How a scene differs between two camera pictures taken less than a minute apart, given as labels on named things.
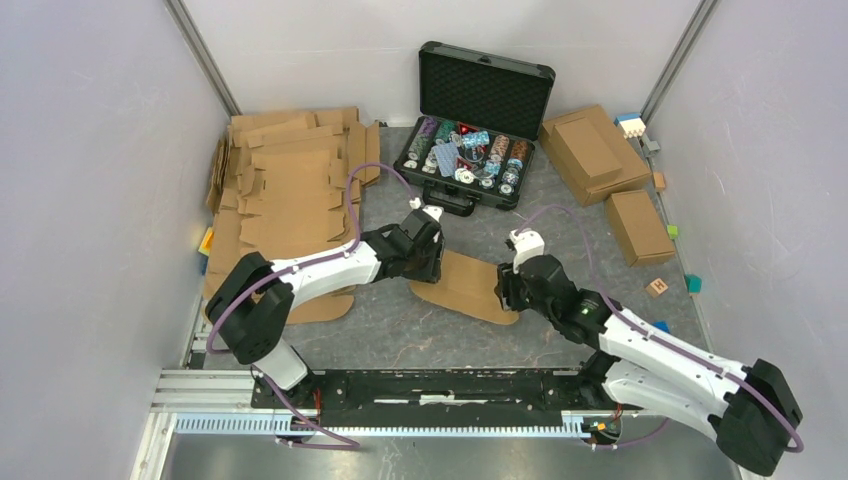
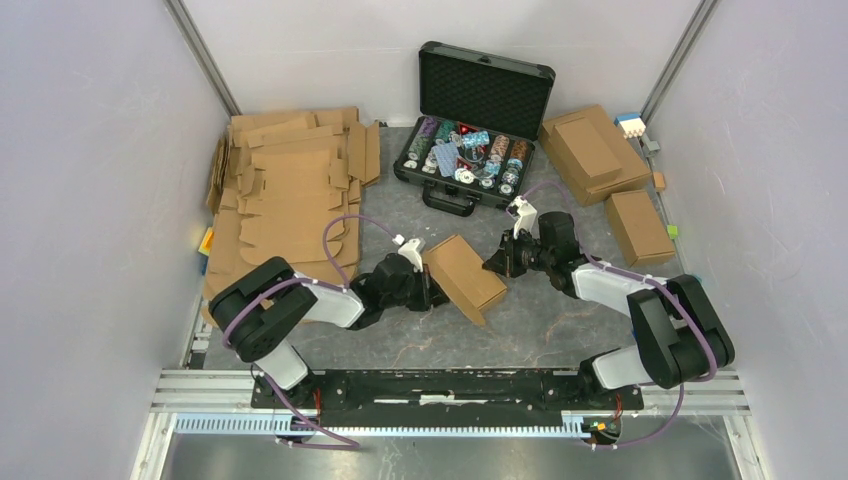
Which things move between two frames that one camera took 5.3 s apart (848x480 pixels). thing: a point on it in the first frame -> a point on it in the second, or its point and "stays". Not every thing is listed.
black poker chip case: [480, 120] stays
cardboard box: [583, 152] stays
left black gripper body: [424, 264] -> [415, 292]
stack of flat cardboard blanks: [286, 185] stays
